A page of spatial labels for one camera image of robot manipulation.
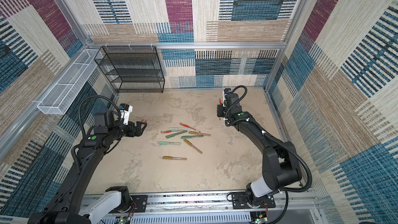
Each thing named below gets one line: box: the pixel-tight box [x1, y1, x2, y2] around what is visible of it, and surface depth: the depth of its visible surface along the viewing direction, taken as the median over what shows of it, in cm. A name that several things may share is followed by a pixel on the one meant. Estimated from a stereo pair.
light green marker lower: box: [157, 141, 181, 146], surface depth 94 cm
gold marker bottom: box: [161, 156, 188, 161], surface depth 89 cm
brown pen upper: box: [188, 131, 211, 137], surface depth 99 cm
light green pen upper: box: [168, 127, 192, 131], surface depth 101 cm
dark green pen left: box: [165, 130, 188, 139], surface depth 99 cm
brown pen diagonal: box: [183, 138, 203, 154], surface depth 94 cm
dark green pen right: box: [180, 134, 205, 139], surface depth 98 cm
